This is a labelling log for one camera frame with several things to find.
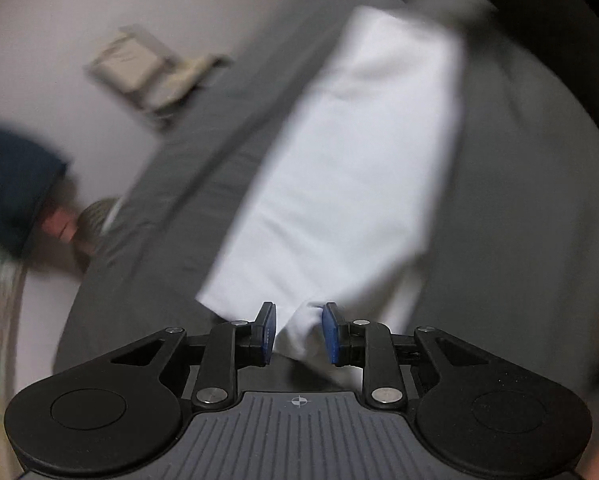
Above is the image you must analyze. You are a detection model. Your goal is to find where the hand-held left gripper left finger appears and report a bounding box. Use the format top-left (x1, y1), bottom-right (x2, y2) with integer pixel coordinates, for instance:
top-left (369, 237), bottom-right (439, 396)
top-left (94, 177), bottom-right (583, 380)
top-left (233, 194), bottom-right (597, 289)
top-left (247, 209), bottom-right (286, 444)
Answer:
top-left (110, 301), bottom-right (279, 409)

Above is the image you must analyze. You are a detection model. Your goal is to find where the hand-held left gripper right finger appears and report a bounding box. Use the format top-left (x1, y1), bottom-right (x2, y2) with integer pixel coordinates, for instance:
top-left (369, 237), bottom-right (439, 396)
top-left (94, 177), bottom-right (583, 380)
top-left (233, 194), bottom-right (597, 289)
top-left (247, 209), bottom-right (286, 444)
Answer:
top-left (322, 301), bottom-right (486, 406)

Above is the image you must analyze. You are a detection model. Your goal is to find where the white t-shirt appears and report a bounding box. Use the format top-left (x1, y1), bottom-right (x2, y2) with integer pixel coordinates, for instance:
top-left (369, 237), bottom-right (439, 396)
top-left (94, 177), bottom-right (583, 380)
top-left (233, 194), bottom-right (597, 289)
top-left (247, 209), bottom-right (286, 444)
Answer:
top-left (197, 5), bottom-right (466, 362)

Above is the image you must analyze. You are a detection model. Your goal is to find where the grey bed sheet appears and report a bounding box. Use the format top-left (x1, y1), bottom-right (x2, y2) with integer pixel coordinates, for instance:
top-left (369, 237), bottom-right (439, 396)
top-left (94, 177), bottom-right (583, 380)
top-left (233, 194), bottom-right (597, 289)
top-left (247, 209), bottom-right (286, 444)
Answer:
top-left (54, 0), bottom-right (599, 397)

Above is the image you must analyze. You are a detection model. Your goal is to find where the dark teal jacket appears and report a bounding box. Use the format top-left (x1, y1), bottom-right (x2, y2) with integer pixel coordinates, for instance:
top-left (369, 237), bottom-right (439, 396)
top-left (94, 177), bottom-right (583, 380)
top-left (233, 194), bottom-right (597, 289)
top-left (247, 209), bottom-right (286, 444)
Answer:
top-left (0, 127), bottom-right (71, 261)

